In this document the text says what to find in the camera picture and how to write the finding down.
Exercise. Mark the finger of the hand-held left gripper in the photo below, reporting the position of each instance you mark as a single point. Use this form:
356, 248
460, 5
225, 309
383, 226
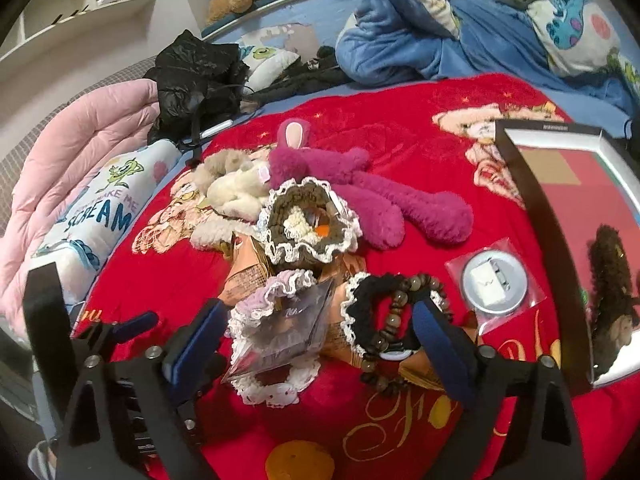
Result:
135, 325

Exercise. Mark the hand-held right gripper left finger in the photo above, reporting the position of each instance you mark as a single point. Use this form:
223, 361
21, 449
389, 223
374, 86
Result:
200, 345

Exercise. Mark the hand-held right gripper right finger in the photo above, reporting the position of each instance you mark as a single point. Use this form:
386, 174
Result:
440, 355

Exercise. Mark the white lace scrunchie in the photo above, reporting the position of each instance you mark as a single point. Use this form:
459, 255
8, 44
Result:
270, 392

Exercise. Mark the black scrunchie with white trim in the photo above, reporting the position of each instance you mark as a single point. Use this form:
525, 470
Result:
365, 310

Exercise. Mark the clear plastic packet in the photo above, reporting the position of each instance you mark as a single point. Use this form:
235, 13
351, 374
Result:
295, 325

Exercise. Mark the black-rimmed storage box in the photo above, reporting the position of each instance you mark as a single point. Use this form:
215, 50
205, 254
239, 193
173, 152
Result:
550, 200

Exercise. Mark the lilac frilled scrunchie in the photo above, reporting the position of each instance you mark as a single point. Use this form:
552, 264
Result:
270, 292

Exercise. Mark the round badge in clear bag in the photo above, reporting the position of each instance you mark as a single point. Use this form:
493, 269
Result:
492, 285

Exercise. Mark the white printed pillow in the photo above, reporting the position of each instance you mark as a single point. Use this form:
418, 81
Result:
100, 220

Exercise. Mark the brown crochet scrunchie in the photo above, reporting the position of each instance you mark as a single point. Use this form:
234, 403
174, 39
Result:
280, 245

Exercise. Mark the magenta plush toy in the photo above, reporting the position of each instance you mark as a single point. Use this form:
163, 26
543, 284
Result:
425, 210

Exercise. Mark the orange fruit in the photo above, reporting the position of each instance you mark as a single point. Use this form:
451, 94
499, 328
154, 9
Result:
300, 462

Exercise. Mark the pink quilt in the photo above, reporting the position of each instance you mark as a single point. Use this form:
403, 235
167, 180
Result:
75, 135

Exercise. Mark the dark brown plush toy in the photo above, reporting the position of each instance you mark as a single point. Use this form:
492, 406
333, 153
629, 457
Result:
610, 270

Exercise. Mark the white marker pen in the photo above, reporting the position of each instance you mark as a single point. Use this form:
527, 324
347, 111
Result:
215, 129

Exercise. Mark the red printed blanket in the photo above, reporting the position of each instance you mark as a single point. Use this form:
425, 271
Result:
400, 110

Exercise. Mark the black plastic bag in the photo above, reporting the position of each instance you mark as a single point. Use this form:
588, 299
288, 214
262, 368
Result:
195, 70

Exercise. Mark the black clothing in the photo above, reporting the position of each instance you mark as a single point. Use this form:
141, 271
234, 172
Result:
310, 82

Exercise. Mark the white shelf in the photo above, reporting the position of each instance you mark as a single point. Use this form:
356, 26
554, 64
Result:
75, 25

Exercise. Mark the small printed pillow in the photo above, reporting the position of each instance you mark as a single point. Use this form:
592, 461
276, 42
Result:
265, 62

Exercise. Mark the blue printed blanket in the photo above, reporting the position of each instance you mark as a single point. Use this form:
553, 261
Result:
400, 40

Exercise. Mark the blue bed sheet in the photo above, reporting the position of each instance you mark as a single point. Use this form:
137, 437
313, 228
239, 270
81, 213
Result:
320, 15

